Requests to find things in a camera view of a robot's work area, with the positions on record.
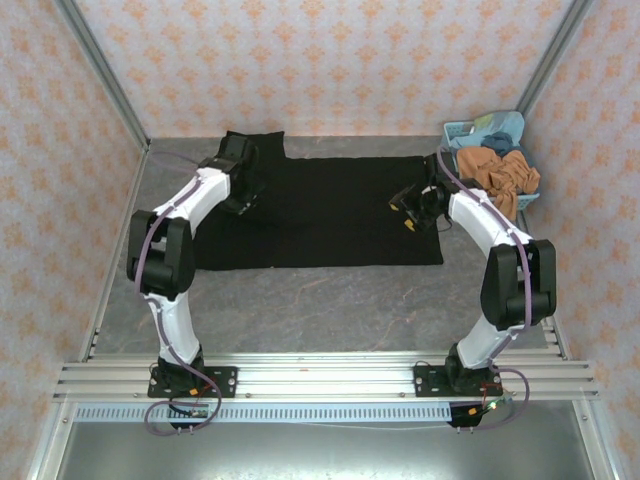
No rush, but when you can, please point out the black t-shirt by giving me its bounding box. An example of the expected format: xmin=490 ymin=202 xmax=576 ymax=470
xmin=192 ymin=129 xmax=445 ymax=272

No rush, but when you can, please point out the light blue plastic basket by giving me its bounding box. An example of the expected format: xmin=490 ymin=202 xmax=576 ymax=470
xmin=441 ymin=119 xmax=544 ymax=219

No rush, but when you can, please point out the orange t-shirt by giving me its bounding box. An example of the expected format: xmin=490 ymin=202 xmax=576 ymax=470
xmin=455 ymin=146 xmax=543 ymax=221

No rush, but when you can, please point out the dark blue t-shirt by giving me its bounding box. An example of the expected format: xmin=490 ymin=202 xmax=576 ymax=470
xmin=480 ymin=130 xmax=521 ymax=157

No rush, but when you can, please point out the pale blue tie-dye t-shirt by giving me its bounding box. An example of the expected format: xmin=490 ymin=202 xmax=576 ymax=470
xmin=469 ymin=110 xmax=526 ymax=147

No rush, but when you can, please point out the aluminium mounting beam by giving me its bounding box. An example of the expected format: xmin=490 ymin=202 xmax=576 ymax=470
xmin=53 ymin=352 xmax=600 ymax=402

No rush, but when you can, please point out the grey metal panel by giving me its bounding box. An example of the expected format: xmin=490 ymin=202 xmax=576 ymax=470
xmin=27 ymin=399 xmax=619 ymax=480

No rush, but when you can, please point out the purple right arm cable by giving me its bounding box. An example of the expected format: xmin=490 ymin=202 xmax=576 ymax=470
xmin=434 ymin=145 xmax=532 ymax=432

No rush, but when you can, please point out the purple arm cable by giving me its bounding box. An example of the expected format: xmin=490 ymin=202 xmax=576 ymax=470
xmin=143 ymin=150 xmax=224 ymax=438
xmin=434 ymin=145 xmax=532 ymax=432

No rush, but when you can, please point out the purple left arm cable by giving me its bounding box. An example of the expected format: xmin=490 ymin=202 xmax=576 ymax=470
xmin=143 ymin=150 xmax=224 ymax=438

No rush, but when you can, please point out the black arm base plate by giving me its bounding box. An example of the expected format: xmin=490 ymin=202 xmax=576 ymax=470
xmin=413 ymin=363 xmax=505 ymax=400
xmin=146 ymin=365 xmax=239 ymax=400

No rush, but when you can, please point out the aluminium frame post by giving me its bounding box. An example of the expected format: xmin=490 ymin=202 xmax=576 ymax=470
xmin=517 ymin=0 xmax=596 ymax=119
xmin=57 ymin=0 xmax=151 ymax=149

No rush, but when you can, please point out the slotted grey cable duct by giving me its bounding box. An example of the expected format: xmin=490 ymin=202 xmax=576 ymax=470
xmin=73 ymin=402 xmax=455 ymax=425

